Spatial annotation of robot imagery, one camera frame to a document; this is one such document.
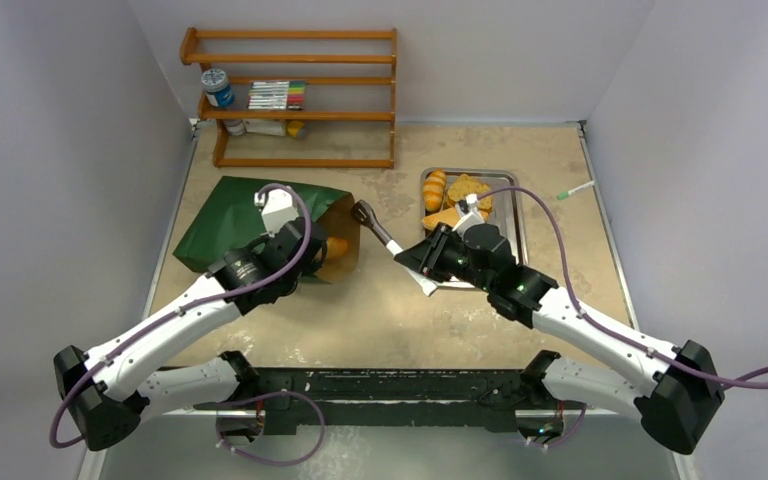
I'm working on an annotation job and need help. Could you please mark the long orange fake baguette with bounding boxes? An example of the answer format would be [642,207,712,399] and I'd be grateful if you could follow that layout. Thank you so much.
[323,236,349,261]

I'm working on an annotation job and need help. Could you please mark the green brown paper bag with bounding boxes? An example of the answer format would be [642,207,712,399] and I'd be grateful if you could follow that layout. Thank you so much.
[173,176,360,284]

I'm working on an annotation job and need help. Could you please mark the seeded fake bread slice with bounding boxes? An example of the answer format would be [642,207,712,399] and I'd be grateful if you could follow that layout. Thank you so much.
[444,174,492,207]

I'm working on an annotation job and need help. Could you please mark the orange fake bread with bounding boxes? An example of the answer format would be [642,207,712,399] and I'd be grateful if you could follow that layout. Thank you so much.
[422,169,447,212]

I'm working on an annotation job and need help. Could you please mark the silver metal tongs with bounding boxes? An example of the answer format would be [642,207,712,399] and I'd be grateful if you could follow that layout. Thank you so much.
[350,199,440,297]

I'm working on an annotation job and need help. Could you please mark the triangular orange fake pastry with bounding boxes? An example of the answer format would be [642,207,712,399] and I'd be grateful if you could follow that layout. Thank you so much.
[422,207,461,231]

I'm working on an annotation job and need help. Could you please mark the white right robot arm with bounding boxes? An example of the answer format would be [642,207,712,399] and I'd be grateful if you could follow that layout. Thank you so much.
[385,224,725,455]

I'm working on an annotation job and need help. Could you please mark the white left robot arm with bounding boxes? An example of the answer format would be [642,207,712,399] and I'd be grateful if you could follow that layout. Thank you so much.
[49,218,327,451]

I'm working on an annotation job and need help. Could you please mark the silver metal tray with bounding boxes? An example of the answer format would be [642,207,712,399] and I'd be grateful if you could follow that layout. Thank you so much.
[420,167,528,263]

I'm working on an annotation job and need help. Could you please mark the green white marker pen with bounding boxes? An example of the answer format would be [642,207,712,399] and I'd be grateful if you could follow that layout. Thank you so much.
[556,180,595,201]

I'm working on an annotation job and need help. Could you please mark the white small box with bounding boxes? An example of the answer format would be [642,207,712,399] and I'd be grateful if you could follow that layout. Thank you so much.
[243,119,287,137]

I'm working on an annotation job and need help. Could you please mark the yellow small bottle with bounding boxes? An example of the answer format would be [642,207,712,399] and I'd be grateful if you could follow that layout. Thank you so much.
[286,120,308,140]

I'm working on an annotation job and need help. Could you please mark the small grey jar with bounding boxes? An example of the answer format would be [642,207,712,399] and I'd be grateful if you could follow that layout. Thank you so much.
[222,119,246,136]

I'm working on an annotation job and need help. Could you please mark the pack of coloured markers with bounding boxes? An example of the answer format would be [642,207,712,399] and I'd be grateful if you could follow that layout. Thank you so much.
[247,80,307,111]

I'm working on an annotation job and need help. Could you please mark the blue white jar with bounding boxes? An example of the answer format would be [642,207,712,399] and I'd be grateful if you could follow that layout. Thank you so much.
[200,68,235,108]

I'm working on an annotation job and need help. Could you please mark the orange wooden shelf rack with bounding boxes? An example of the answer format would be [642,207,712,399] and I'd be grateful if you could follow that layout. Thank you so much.
[179,27,398,169]

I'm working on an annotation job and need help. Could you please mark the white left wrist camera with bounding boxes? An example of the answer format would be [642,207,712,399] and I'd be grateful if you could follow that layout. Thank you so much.
[254,189,299,237]

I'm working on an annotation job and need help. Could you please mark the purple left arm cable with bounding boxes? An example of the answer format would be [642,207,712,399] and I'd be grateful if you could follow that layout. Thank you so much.
[48,183,314,450]

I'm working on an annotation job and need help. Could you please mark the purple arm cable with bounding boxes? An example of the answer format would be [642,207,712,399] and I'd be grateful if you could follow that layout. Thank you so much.
[470,186,768,391]
[48,183,314,450]

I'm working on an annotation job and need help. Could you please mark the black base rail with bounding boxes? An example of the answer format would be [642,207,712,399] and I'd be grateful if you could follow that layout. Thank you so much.
[200,367,580,442]

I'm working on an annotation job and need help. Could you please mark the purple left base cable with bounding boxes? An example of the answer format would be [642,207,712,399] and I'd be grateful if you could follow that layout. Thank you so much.
[214,390,326,468]

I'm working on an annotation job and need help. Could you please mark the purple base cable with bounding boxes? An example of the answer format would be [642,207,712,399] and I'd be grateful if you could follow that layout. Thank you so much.
[214,390,326,468]
[524,400,589,453]

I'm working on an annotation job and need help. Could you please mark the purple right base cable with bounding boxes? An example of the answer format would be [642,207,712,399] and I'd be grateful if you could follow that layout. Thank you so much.
[524,400,589,453]

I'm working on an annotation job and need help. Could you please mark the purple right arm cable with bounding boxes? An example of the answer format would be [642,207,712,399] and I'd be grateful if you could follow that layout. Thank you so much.
[470,186,768,391]

